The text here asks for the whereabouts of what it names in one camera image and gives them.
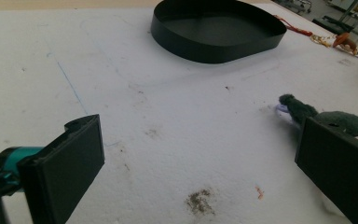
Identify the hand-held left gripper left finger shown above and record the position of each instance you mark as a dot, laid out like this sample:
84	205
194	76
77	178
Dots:
65	168

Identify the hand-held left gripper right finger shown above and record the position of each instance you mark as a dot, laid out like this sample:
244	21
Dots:
338	168

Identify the white foam mat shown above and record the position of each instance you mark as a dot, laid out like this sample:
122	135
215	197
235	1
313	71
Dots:
174	124

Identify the black oval tray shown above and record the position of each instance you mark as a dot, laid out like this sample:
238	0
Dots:
217	32

